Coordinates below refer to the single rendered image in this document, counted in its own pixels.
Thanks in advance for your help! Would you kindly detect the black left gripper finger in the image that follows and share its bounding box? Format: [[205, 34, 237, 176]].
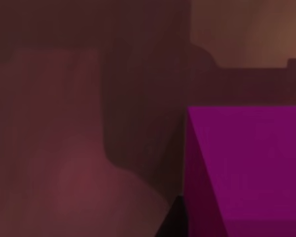
[[154, 195, 188, 237]]

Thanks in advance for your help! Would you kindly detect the magenta box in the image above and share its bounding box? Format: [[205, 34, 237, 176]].
[[183, 105, 296, 237]]

